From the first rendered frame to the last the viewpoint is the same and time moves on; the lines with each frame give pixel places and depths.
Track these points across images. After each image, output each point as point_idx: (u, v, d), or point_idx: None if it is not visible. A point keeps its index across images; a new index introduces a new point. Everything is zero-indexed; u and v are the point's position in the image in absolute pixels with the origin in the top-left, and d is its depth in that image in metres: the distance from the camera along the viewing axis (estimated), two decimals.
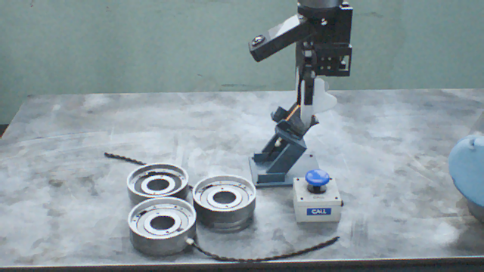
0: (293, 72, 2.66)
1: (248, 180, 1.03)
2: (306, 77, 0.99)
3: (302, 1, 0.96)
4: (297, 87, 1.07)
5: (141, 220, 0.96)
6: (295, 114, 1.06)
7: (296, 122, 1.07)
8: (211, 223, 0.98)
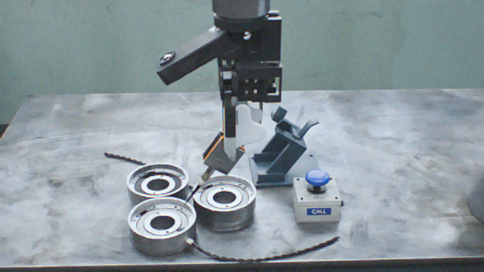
0: (293, 72, 2.66)
1: (248, 180, 1.03)
2: (225, 106, 0.80)
3: (216, 10, 0.76)
4: (222, 115, 0.88)
5: (141, 220, 0.96)
6: (218, 147, 0.87)
7: (220, 157, 0.87)
8: (211, 223, 0.98)
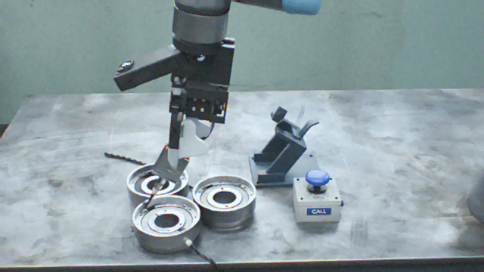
0: (293, 72, 2.66)
1: (248, 180, 1.03)
2: (171, 119, 0.85)
3: (174, 31, 0.81)
4: None
5: (147, 215, 0.97)
6: (163, 157, 0.92)
7: (167, 166, 0.93)
8: (211, 223, 0.98)
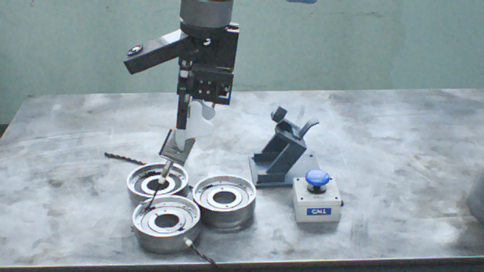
0: (293, 72, 2.66)
1: (248, 180, 1.03)
2: (179, 100, 0.89)
3: (182, 16, 0.86)
4: None
5: (147, 215, 0.97)
6: (171, 139, 0.97)
7: (175, 148, 0.97)
8: (211, 223, 0.98)
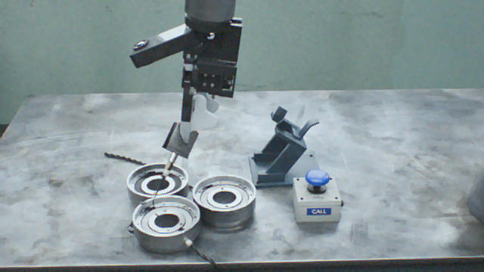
0: (293, 72, 2.66)
1: (248, 180, 1.03)
2: (184, 93, 0.92)
3: (187, 10, 0.88)
4: None
5: (147, 215, 0.97)
6: (177, 131, 0.99)
7: (180, 140, 0.99)
8: (211, 223, 0.98)
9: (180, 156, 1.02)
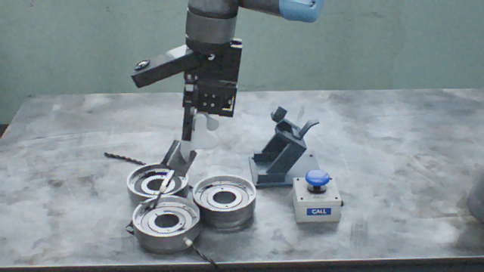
0: (293, 72, 2.66)
1: (248, 180, 1.03)
2: (184, 112, 0.93)
3: (187, 32, 0.89)
4: None
5: (147, 215, 0.97)
6: (178, 149, 1.00)
7: (180, 159, 1.00)
8: (211, 223, 0.98)
9: (175, 174, 1.02)
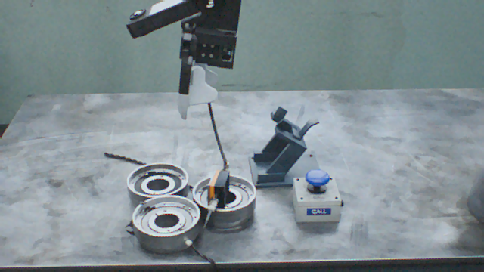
0: (293, 72, 2.66)
1: (248, 180, 1.03)
2: (182, 63, 0.89)
3: None
4: None
5: (147, 215, 0.97)
6: None
7: None
8: (211, 223, 0.98)
9: (224, 188, 0.96)
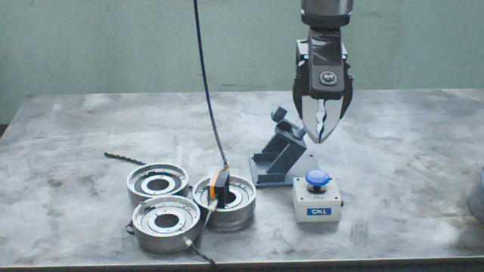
0: (293, 72, 2.66)
1: (248, 180, 1.03)
2: (352, 89, 0.91)
3: (342, 11, 0.85)
4: (314, 115, 0.93)
5: (147, 215, 0.97)
6: None
7: None
8: (211, 223, 0.98)
9: (224, 188, 0.96)
